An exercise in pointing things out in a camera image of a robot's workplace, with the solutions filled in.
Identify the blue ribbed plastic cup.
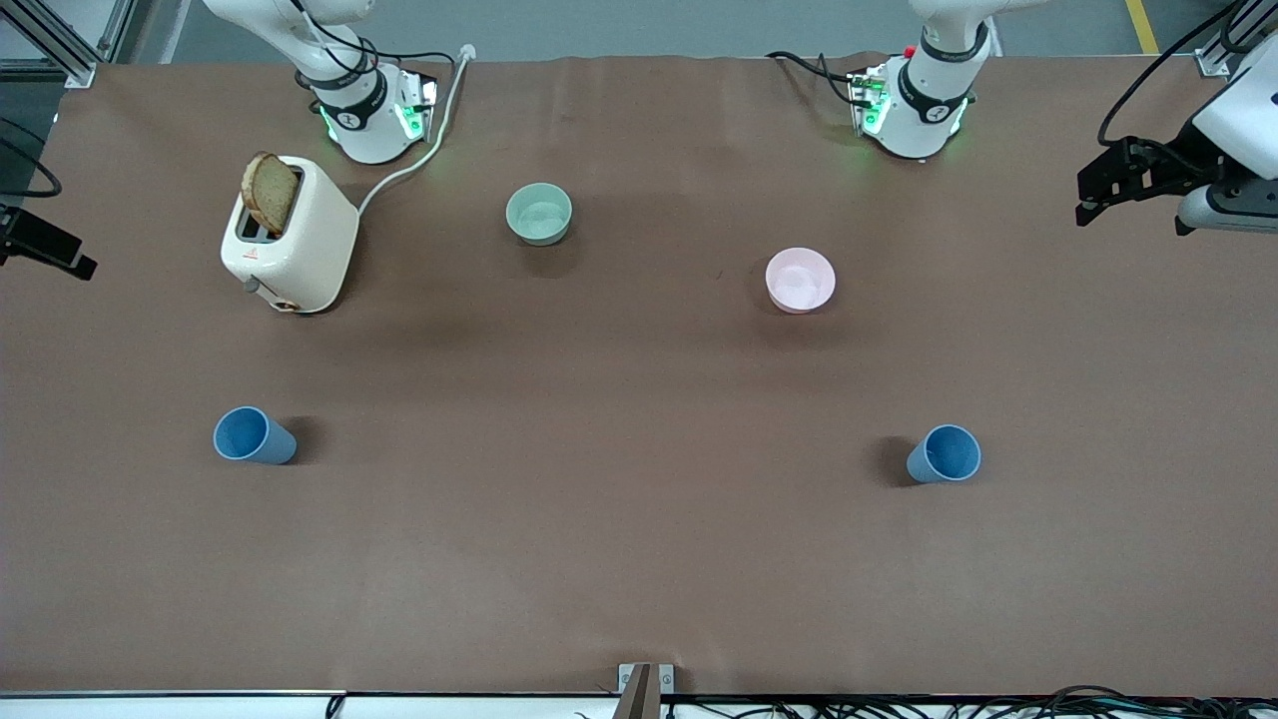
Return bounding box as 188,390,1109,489
213,405,299,466
906,423,982,486

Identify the white toaster power cable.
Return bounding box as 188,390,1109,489
356,44,477,217

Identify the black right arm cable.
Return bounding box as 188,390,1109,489
0,118,64,199

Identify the brown bread slice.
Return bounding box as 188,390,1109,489
241,152,302,238

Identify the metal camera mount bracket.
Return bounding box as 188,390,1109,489
618,663,676,719

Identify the cream white toaster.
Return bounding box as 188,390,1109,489
220,155,360,315

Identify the black base power cable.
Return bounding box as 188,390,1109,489
766,50,862,107
359,38,457,93

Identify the aluminium frame profile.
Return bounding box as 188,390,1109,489
0,0,138,89
1193,0,1278,79

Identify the pale pink bowl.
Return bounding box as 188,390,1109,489
765,247,838,315

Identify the black cable bundle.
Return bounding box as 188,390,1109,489
574,684,1278,719

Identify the pale green bowl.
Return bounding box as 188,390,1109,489
505,182,574,247

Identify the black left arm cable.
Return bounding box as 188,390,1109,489
1097,0,1251,148

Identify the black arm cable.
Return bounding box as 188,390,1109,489
1097,0,1251,148
0,118,64,199

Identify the arm base connector panel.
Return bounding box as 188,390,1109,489
395,70,440,143

